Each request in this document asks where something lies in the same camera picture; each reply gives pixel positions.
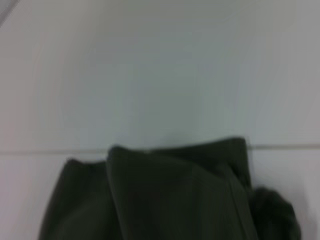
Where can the dark green shirt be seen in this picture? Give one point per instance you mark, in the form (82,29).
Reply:
(162,195)

